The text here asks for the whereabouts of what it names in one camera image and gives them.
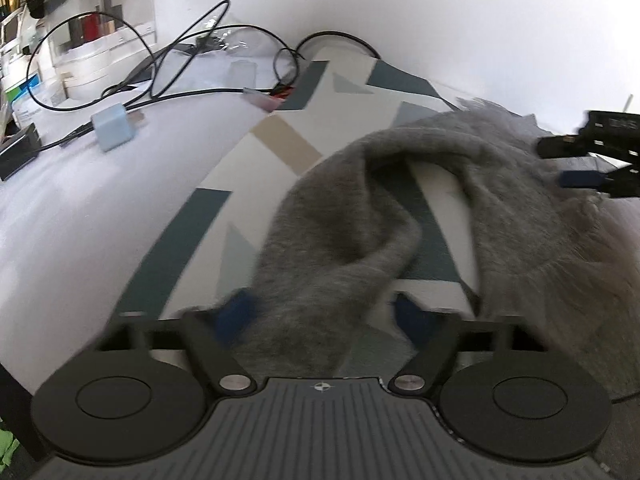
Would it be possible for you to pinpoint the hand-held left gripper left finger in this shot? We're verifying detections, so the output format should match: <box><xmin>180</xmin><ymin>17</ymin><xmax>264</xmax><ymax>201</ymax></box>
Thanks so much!
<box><xmin>95</xmin><ymin>290</ymin><xmax>262</xmax><ymax>396</ymax></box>

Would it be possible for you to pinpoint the thin black cable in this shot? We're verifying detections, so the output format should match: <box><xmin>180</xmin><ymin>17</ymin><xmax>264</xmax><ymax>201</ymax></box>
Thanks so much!
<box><xmin>26</xmin><ymin>0</ymin><xmax>302</xmax><ymax>112</ymax></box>

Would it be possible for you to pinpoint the black power adapter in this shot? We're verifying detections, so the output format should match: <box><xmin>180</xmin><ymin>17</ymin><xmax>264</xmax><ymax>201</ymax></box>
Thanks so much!
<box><xmin>0</xmin><ymin>122</ymin><xmax>42</xmax><ymax>182</ymax></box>

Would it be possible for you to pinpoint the green garment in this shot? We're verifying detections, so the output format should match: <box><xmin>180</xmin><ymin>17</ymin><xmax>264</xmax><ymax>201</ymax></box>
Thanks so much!
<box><xmin>0</xmin><ymin>426</ymin><xmax>19</xmax><ymax>467</ymax></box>

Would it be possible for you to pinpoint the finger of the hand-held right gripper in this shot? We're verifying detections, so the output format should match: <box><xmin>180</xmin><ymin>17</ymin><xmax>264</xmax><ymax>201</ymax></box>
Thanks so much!
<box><xmin>560</xmin><ymin>164</ymin><xmax>640</xmax><ymax>201</ymax></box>
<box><xmin>537</xmin><ymin>110</ymin><xmax>640</xmax><ymax>161</ymax></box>

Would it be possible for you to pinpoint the grey knit sweater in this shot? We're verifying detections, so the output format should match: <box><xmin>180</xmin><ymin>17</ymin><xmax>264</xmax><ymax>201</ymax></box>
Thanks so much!
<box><xmin>249</xmin><ymin>101</ymin><xmax>640</xmax><ymax>397</ymax></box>

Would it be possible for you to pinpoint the light blue charger plug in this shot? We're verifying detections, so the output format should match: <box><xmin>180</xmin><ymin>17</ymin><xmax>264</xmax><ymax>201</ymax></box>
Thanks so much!
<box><xmin>89</xmin><ymin>103</ymin><xmax>138</xmax><ymax>154</ymax></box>

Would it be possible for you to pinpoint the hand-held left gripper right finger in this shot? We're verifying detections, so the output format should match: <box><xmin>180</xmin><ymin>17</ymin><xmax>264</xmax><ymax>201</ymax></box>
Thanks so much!
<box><xmin>390</xmin><ymin>292</ymin><xmax>545</xmax><ymax>396</ymax></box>

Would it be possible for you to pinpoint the geometric patterned desk mat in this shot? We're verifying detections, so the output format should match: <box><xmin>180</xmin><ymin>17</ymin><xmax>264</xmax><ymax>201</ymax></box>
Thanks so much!
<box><xmin>116</xmin><ymin>56</ymin><xmax>482</xmax><ymax>346</ymax></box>

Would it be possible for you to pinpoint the clear plastic storage box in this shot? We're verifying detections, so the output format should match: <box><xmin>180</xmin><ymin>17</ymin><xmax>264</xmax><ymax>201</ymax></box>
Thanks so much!
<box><xmin>36</xmin><ymin>0</ymin><xmax>160</xmax><ymax>99</ymax></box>

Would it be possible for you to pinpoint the thick black cable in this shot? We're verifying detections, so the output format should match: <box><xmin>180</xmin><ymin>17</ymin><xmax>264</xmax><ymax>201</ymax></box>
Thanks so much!
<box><xmin>294</xmin><ymin>31</ymin><xmax>382</xmax><ymax>62</ymax></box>

